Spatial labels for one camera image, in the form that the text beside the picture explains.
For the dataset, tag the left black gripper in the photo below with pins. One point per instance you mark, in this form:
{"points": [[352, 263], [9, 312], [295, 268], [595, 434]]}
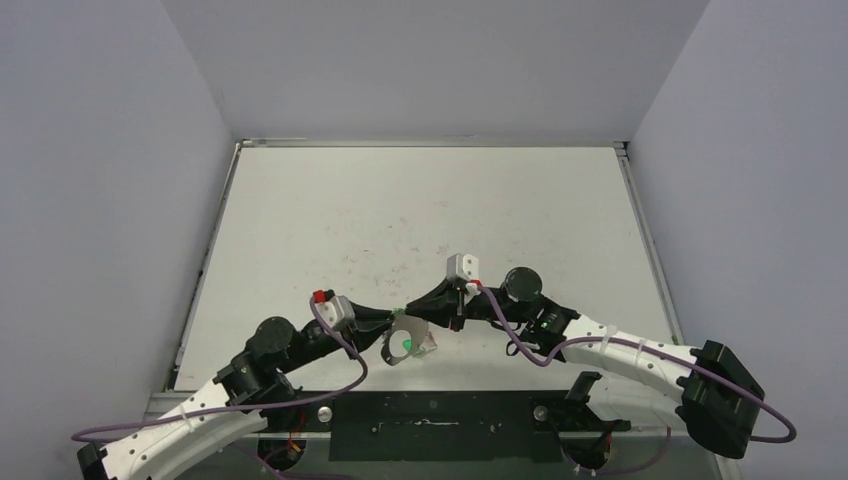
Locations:
{"points": [[367, 325]]}

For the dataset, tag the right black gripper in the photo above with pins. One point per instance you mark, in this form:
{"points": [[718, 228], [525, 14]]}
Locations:
{"points": [[456, 304]]}

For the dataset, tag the key with red tag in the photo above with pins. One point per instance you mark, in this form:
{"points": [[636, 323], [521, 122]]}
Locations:
{"points": [[428, 344]]}

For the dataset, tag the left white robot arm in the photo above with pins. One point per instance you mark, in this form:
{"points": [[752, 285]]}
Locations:
{"points": [[250, 394]]}

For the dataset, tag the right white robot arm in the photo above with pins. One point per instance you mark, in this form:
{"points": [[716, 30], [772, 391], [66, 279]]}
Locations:
{"points": [[705, 390]]}

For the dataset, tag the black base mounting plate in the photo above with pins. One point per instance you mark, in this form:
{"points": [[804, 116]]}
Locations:
{"points": [[447, 426]]}

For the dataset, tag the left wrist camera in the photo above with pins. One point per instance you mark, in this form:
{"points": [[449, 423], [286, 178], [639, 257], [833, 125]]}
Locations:
{"points": [[335, 310]]}

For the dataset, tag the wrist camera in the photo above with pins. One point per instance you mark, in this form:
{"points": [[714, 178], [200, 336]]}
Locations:
{"points": [[335, 310], [462, 268]]}

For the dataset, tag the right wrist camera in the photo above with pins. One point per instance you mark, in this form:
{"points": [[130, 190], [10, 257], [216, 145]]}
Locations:
{"points": [[462, 268]]}

